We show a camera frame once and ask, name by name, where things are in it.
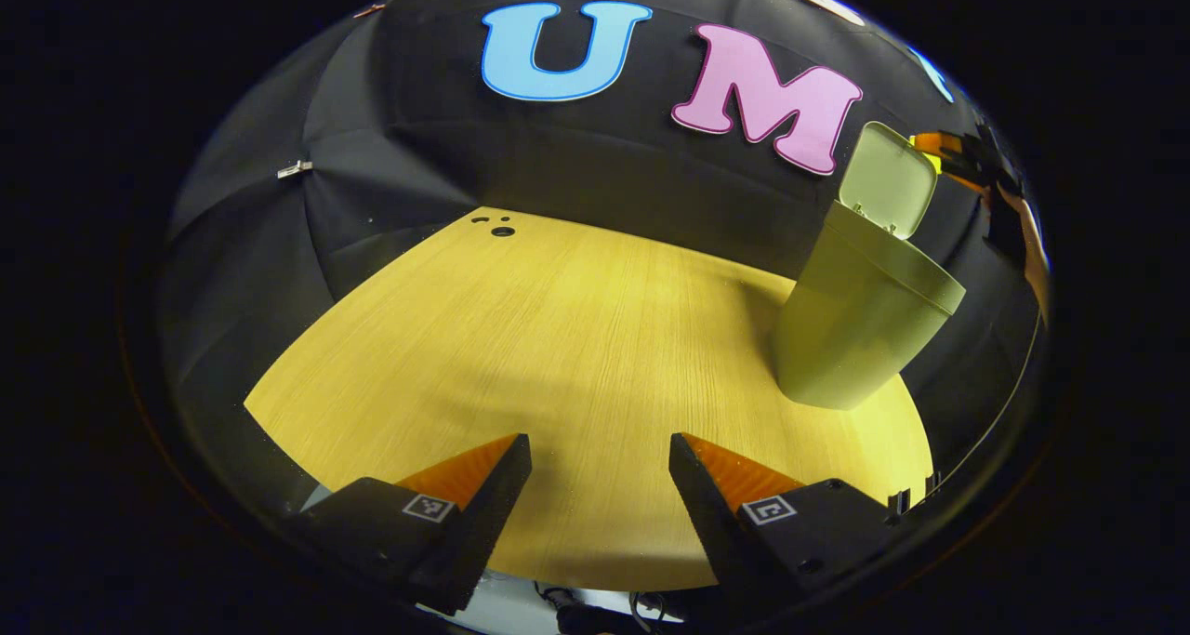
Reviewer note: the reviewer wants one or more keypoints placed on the green desktop garbage bin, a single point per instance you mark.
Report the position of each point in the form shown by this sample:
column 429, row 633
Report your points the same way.
column 855, row 328

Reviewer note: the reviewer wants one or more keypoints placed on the black backdrop cloth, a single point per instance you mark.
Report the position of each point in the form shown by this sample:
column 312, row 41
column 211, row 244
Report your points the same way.
column 418, row 133

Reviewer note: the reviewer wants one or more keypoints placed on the wooden desktop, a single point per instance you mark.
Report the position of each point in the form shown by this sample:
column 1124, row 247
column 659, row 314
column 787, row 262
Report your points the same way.
column 558, row 337

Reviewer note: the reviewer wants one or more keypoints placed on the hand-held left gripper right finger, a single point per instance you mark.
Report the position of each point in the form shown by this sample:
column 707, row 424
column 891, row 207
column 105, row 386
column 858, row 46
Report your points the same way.
column 707, row 514

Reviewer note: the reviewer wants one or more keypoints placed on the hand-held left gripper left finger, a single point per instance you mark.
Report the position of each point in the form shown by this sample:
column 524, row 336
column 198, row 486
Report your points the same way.
column 493, row 505

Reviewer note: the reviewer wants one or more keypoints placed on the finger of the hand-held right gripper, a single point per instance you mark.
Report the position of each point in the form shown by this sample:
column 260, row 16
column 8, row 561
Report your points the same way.
column 939, row 147

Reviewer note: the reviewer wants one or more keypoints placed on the silver backdrop clip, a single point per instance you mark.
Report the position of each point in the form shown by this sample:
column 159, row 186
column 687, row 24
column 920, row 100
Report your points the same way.
column 295, row 169

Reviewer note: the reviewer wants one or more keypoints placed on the black table clamp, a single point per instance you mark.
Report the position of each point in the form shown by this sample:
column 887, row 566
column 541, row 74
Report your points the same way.
column 899, row 502
column 932, row 483

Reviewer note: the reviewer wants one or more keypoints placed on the pink backdrop clip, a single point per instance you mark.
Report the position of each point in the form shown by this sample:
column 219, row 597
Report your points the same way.
column 369, row 9

